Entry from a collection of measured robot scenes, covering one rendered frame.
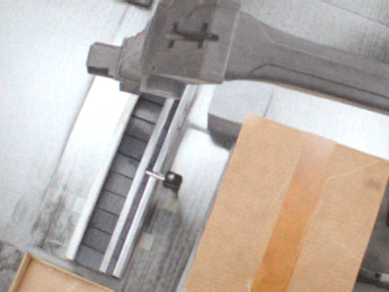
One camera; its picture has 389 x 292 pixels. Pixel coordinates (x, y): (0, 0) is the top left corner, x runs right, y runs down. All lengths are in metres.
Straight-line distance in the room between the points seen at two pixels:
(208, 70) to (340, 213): 0.49
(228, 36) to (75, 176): 0.79
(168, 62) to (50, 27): 0.86
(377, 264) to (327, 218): 0.93
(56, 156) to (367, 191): 0.63
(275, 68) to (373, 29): 0.87
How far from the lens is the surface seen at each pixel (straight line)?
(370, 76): 0.70
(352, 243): 1.07
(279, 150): 1.08
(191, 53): 0.65
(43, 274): 1.36
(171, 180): 1.21
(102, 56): 1.16
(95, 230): 1.31
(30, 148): 1.42
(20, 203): 1.40
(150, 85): 0.71
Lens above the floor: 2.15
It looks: 70 degrees down
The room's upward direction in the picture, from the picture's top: 11 degrees clockwise
